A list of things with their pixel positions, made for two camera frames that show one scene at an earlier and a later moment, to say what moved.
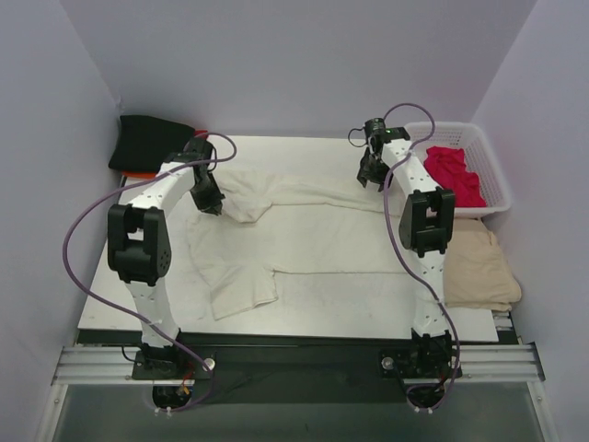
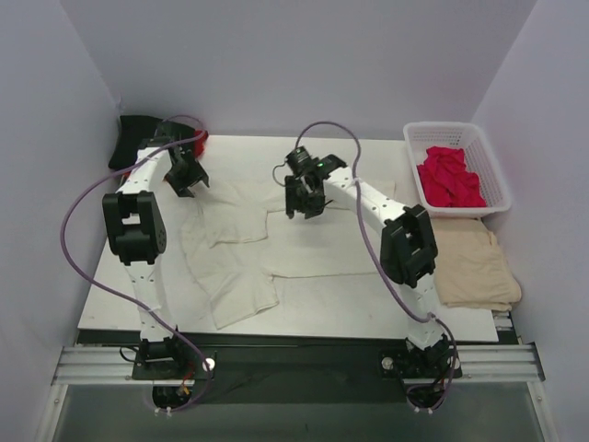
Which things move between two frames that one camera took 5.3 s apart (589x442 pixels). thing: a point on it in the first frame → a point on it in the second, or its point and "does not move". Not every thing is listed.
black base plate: [299, 373] does not move
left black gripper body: [208, 198] → [189, 176]
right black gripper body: [368, 170] → [303, 199]
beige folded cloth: [476, 273] does not move
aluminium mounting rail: [117, 366] does not move
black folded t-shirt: [143, 143] does not move
